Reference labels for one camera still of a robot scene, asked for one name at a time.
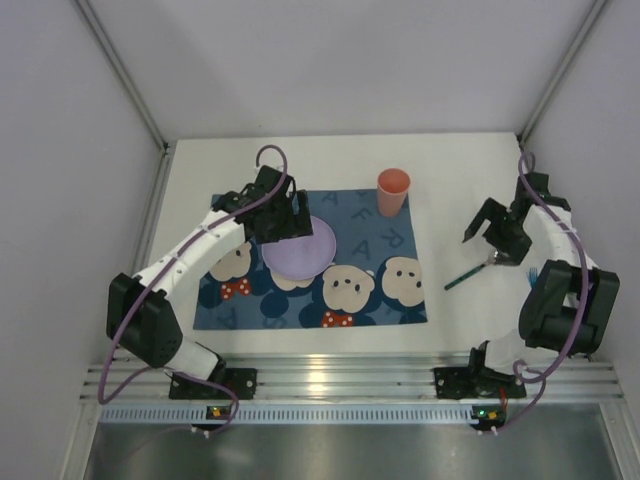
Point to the orange plastic cup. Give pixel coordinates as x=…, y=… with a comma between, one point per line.
x=392, y=189

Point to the silver spoon green handle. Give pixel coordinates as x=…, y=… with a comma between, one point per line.
x=470, y=272

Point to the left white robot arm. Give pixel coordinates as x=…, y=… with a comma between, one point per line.
x=141, y=315

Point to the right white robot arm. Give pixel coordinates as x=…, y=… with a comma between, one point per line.
x=570, y=300

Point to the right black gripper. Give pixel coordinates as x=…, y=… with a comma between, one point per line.
x=501, y=233

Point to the frame post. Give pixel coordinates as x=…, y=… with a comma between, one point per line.
x=569, y=55
x=91, y=19

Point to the purple plastic plate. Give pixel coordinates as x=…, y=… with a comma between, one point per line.
x=305, y=257

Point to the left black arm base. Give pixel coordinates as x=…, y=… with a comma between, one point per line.
x=242, y=382

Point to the aluminium mounting rail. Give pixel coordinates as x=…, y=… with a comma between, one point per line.
x=332, y=378

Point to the blue metallic fork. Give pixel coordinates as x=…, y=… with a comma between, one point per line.
x=532, y=275

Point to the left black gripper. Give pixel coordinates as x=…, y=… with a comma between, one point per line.
x=282, y=229

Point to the right frame post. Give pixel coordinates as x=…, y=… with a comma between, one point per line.
x=569, y=55

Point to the blue cartoon placemat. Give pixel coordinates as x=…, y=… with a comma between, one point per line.
x=359, y=269

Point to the left frame post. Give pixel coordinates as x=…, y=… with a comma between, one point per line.
x=91, y=19

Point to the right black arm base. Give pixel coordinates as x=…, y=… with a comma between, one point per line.
x=462, y=382

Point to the perforated cable duct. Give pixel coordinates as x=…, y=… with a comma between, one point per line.
x=273, y=414

